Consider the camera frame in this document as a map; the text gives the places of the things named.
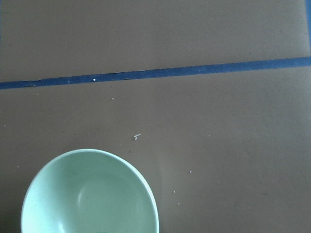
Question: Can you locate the green bowl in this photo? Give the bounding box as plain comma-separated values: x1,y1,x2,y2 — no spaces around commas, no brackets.
20,149,160,233

